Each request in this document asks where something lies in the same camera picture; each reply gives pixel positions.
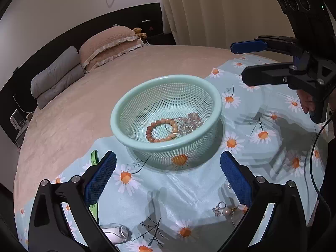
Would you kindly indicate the person's right hand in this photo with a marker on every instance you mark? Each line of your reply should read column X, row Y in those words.
column 304, row 101

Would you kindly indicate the mint green mesh basket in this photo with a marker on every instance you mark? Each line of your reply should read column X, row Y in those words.
column 168, row 152

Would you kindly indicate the brown teddy bear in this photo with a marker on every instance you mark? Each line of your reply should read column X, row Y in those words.
column 139, row 32

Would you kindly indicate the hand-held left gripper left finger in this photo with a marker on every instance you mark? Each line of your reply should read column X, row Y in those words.
column 101, row 178

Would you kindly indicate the beige bed blanket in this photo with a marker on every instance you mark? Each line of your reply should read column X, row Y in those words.
column 92, row 97

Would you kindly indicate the beige frilled pillow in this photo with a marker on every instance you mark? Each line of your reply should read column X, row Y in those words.
column 105, row 57
column 110, row 38

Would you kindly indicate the white and clear small bottle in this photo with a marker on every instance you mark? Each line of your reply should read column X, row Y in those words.
column 113, row 235

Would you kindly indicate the grey pillow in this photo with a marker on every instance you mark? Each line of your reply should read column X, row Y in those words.
column 55, row 69
column 60, row 88

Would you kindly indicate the light blue daisy cloth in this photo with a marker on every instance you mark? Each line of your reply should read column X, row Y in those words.
column 183, row 189

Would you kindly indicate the cream curtain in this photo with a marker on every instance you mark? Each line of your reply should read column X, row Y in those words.
column 210, row 10

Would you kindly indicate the pearl earring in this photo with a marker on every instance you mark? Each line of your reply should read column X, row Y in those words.
column 227, row 212

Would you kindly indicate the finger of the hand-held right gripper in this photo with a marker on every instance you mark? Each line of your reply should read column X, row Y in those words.
column 246, row 47
column 262, row 74

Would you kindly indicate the crystal cluster earring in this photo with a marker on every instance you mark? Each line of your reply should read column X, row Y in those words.
column 217, row 212

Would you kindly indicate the white bedside device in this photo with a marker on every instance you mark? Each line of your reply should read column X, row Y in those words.
column 17, row 118

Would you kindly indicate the black headboard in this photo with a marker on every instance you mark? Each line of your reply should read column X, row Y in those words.
column 65, row 31

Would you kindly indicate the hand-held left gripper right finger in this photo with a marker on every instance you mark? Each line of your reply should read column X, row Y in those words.
column 235, row 178

